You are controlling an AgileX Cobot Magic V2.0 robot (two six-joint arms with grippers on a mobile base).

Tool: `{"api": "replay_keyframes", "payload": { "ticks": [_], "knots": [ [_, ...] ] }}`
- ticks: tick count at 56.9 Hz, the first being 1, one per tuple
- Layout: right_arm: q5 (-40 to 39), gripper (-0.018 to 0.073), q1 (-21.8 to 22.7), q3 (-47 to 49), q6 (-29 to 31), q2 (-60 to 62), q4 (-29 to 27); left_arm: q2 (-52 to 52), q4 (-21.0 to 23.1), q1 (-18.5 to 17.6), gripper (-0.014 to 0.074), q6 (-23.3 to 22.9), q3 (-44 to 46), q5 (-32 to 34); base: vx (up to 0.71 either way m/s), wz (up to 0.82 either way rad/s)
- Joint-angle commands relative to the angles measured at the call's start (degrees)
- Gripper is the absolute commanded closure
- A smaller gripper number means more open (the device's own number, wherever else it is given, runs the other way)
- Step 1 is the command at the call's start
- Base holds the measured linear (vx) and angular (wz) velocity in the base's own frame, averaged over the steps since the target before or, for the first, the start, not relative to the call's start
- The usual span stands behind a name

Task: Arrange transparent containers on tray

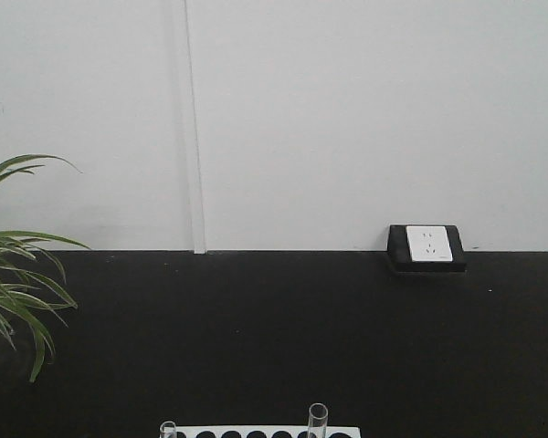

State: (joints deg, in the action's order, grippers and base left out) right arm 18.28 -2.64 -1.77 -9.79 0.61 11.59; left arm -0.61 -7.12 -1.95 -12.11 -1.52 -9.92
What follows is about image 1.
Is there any tall clear test tube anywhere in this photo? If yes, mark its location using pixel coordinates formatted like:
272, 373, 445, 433
307, 402, 329, 438

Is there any short clear test tube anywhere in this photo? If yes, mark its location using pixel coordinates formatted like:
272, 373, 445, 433
159, 421, 177, 438

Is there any white test tube rack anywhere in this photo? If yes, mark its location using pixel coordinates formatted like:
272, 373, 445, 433
158, 424, 362, 438

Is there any white wall cable duct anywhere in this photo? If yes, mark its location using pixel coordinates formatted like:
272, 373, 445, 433
182, 1, 206, 255

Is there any white wall socket black frame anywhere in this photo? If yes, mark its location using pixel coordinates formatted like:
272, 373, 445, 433
387, 224, 467, 274

